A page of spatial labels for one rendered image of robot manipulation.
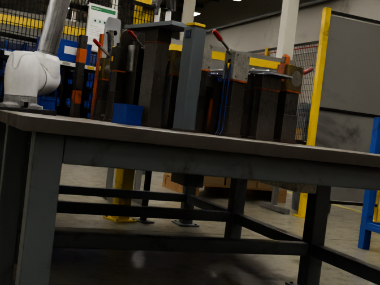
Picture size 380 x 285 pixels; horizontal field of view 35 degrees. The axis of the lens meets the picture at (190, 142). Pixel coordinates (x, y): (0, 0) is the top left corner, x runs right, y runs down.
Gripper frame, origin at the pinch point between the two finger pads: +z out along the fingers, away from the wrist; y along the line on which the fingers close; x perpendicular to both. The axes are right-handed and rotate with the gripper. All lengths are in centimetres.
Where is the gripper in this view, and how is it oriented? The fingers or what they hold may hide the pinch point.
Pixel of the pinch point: (162, 18)
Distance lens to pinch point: 279.6
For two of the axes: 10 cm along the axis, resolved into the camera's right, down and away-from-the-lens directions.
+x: -7.5, -1.0, 6.5
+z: -1.2, 9.9, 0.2
